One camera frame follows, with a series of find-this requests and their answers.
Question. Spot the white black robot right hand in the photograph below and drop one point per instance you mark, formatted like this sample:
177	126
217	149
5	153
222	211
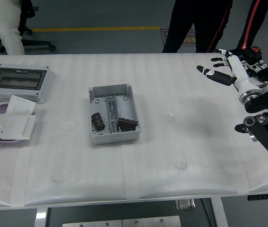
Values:
239	71

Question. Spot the person's gloved hand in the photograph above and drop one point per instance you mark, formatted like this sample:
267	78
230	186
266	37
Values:
259	66

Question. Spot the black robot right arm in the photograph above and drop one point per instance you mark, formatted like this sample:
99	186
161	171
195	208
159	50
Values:
263	101

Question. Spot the open grey plastic box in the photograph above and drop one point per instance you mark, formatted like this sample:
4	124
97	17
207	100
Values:
126	106

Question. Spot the brown floor sticker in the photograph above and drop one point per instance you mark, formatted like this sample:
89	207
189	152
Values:
188	39

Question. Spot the standing person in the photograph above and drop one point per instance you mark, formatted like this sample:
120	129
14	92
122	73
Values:
195	14

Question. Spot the white foam mat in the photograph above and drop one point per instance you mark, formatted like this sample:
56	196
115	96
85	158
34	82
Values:
171	153

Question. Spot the black table edge label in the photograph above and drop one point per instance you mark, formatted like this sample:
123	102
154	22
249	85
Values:
266	196

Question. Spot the grey metal floor plate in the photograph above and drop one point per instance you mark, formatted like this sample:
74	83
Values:
91	224
151	221

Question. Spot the black office chair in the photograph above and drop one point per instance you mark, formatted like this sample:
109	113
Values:
37	43

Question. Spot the seated person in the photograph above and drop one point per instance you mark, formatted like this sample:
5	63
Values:
6	23

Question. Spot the white tape strip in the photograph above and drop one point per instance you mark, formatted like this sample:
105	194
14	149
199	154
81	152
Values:
19	179

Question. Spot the metal mounting rail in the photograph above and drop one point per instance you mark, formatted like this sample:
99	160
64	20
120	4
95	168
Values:
112	108

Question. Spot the metal bracket under table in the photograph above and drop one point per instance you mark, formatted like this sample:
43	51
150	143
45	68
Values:
185	204

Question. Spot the grey enclosure with dark window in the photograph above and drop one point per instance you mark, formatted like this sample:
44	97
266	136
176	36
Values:
18	80

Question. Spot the white switch panel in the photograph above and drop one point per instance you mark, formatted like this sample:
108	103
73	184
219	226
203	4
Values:
18	126

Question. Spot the white table frame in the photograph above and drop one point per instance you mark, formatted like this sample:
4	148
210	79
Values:
41	217

